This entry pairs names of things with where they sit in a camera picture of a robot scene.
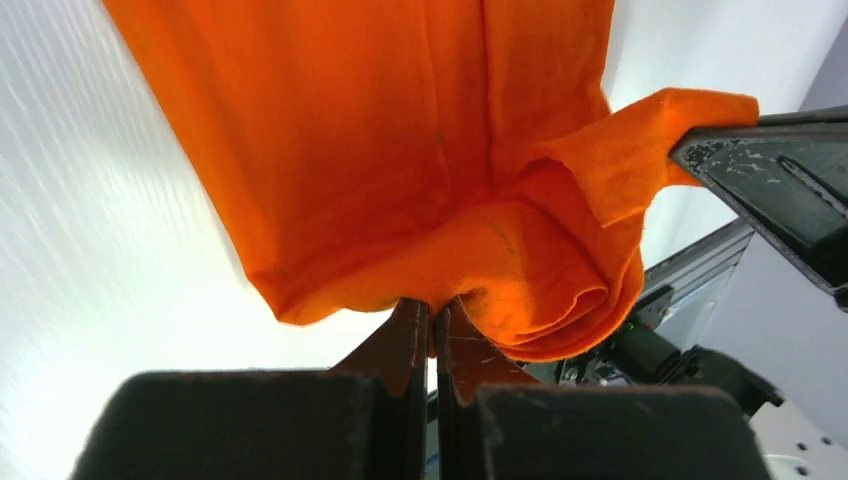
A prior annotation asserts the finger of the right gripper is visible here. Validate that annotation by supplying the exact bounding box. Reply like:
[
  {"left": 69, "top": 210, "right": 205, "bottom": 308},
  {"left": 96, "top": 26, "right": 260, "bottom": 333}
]
[{"left": 669, "top": 106, "right": 847, "bottom": 310}]

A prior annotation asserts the orange t-shirt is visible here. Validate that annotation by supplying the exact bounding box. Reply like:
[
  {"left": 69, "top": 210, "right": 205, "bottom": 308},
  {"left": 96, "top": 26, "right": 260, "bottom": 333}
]
[{"left": 105, "top": 1, "right": 759, "bottom": 362}]

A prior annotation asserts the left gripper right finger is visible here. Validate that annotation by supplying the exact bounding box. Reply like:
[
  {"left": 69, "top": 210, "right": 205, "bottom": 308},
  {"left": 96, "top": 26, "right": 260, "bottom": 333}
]
[{"left": 434, "top": 300, "right": 769, "bottom": 479}]

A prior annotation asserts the aluminium frame rail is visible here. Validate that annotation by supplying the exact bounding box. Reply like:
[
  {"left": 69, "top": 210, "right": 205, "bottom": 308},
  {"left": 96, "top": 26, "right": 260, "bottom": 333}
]
[{"left": 631, "top": 219, "right": 754, "bottom": 329}]

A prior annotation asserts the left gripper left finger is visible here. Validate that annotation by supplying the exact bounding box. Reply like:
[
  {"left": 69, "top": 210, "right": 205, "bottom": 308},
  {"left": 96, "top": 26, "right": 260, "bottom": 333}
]
[{"left": 72, "top": 299, "right": 430, "bottom": 479}]

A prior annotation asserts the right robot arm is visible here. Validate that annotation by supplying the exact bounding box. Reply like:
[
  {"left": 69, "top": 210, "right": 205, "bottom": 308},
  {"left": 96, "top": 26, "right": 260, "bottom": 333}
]
[{"left": 553, "top": 106, "right": 847, "bottom": 479}]

